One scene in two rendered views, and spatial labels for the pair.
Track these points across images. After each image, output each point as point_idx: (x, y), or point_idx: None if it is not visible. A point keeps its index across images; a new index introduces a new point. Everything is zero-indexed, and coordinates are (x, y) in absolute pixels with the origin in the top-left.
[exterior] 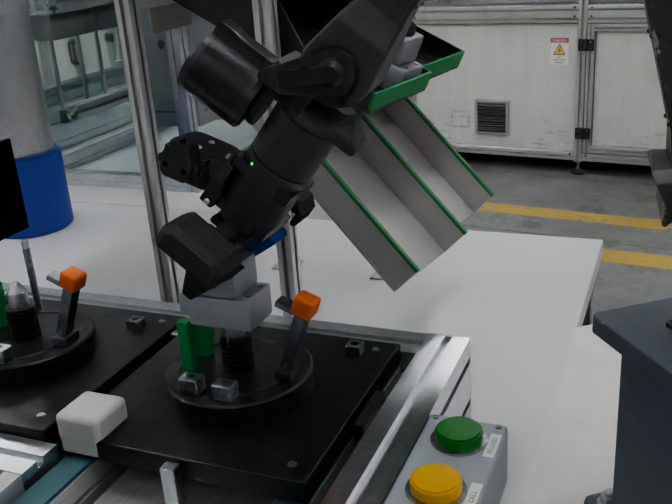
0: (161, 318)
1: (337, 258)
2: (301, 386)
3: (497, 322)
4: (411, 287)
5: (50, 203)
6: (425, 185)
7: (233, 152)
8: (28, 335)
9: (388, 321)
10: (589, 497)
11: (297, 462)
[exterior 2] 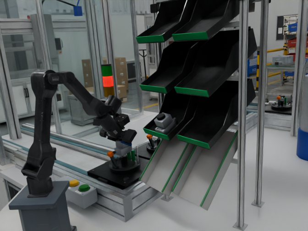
0: None
1: (264, 216)
2: (111, 169)
3: None
4: (224, 230)
5: (305, 150)
6: (171, 172)
7: (119, 120)
8: (156, 144)
9: (195, 219)
10: (75, 226)
11: (93, 171)
